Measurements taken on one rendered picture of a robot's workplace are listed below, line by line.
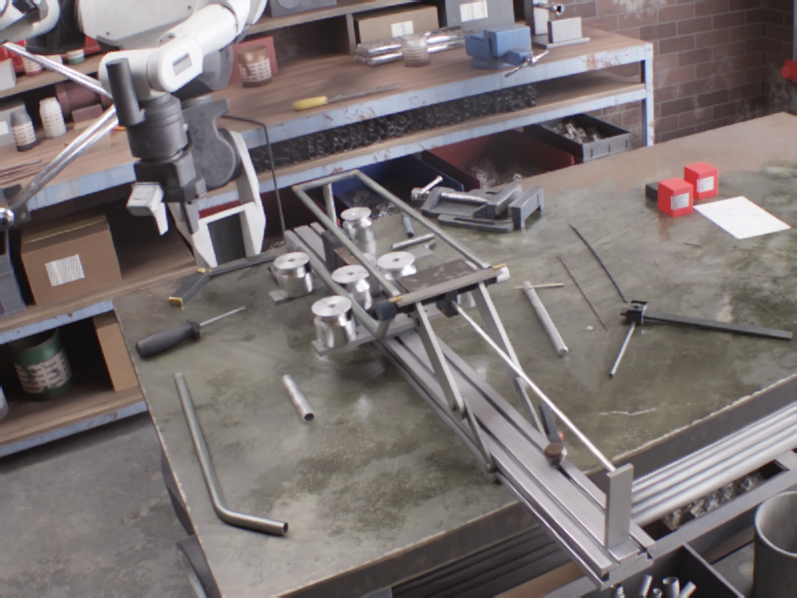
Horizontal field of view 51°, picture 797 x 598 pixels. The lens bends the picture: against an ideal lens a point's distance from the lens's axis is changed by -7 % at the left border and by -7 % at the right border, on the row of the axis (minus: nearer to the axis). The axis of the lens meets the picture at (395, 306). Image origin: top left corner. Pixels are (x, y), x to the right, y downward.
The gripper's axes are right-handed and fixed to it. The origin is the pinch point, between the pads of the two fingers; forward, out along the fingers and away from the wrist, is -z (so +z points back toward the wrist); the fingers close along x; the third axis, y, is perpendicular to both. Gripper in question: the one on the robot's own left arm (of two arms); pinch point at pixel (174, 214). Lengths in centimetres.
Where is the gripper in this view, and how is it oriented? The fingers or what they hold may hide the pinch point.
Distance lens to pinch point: 140.6
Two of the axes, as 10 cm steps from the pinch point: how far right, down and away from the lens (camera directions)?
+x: -9.5, -0.5, 3.2
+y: -3.0, 4.9, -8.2
